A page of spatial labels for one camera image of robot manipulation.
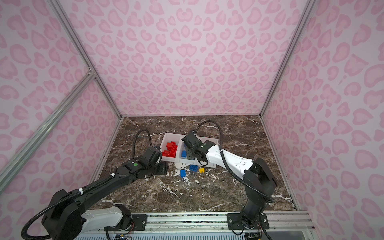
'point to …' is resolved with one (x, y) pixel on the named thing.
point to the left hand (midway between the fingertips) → (166, 165)
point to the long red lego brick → (171, 150)
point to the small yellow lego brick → (201, 170)
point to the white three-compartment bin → (177, 138)
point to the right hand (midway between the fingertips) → (192, 150)
